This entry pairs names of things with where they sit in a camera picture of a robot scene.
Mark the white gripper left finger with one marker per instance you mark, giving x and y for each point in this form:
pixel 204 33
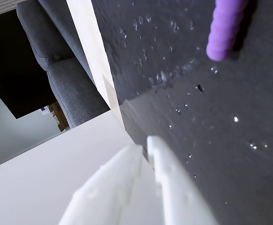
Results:
pixel 108 187

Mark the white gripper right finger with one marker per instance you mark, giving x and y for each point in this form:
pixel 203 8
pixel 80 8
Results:
pixel 173 182

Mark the purple rubber pen grip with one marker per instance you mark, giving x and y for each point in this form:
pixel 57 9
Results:
pixel 225 30

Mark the dark textured table mat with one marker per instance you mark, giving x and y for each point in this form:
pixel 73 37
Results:
pixel 208 105

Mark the brown cardboard box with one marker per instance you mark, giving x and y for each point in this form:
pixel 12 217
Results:
pixel 59 114

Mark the grey fabric sofa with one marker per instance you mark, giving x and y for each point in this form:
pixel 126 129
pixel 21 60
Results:
pixel 63 77

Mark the black furniture panel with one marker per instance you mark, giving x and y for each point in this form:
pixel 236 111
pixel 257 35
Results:
pixel 12 65

